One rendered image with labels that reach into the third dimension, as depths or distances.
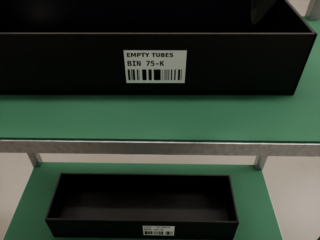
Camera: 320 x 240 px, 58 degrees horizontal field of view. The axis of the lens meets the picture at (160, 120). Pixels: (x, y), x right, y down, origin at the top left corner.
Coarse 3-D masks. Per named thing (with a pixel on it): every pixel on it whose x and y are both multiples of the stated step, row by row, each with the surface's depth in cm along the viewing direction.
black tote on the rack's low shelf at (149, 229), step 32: (64, 192) 100; (96, 192) 103; (128, 192) 103; (160, 192) 103; (192, 192) 103; (224, 192) 102; (64, 224) 87; (96, 224) 86; (128, 224) 86; (160, 224) 86; (192, 224) 85; (224, 224) 85
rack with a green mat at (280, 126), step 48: (0, 96) 49; (48, 96) 49; (96, 96) 49; (144, 96) 49; (192, 96) 49; (240, 96) 49; (288, 96) 49; (0, 144) 42; (48, 144) 42; (96, 144) 42; (144, 144) 42; (192, 144) 42; (240, 144) 42; (288, 144) 41; (48, 192) 105; (240, 192) 105
